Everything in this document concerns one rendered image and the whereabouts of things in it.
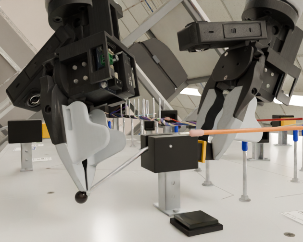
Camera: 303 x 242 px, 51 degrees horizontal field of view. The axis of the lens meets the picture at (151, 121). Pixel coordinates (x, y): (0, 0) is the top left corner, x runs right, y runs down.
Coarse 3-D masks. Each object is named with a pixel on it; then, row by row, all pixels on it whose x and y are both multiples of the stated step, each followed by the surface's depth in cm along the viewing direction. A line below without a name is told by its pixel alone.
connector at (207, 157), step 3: (198, 144) 37; (201, 144) 37; (207, 144) 38; (210, 144) 38; (198, 147) 37; (201, 147) 37; (207, 147) 38; (210, 147) 38; (198, 150) 37; (201, 150) 37; (207, 150) 38; (210, 150) 38; (198, 153) 37; (201, 153) 37; (207, 153) 38; (210, 153) 38; (198, 156) 37; (201, 156) 37; (207, 156) 38; (210, 156) 38; (198, 159) 37; (201, 159) 38; (207, 159) 38; (210, 159) 38; (213, 159) 38
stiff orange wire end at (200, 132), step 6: (288, 126) 29; (294, 126) 29; (300, 126) 29; (186, 132) 25; (192, 132) 25; (198, 132) 26; (204, 132) 26; (210, 132) 26; (216, 132) 26; (222, 132) 26; (228, 132) 27; (234, 132) 27; (240, 132) 27; (246, 132) 27; (252, 132) 28
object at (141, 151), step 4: (144, 148) 36; (140, 152) 36; (144, 152) 36; (136, 156) 36; (128, 160) 35; (132, 160) 35; (124, 164) 35; (128, 164) 35; (116, 168) 35; (120, 168) 35; (112, 172) 35; (116, 172) 35; (108, 176) 34; (112, 176) 35; (100, 180) 34; (104, 180) 34; (96, 184) 34; (100, 184) 34; (92, 188) 34; (96, 188) 34; (88, 192) 33
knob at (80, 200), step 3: (78, 192) 33; (81, 192) 33; (84, 192) 33; (75, 195) 33; (78, 195) 33; (81, 195) 33; (84, 195) 33; (87, 195) 33; (75, 198) 33; (78, 198) 33; (81, 198) 33; (84, 198) 33; (87, 198) 33; (78, 201) 33; (81, 201) 33; (84, 201) 33
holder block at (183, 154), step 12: (180, 132) 40; (144, 144) 37; (156, 144) 34; (168, 144) 35; (180, 144) 36; (192, 144) 36; (144, 156) 37; (156, 156) 34; (168, 156) 35; (180, 156) 36; (192, 156) 36; (144, 168) 37; (156, 168) 35; (168, 168) 35; (180, 168) 36; (192, 168) 36
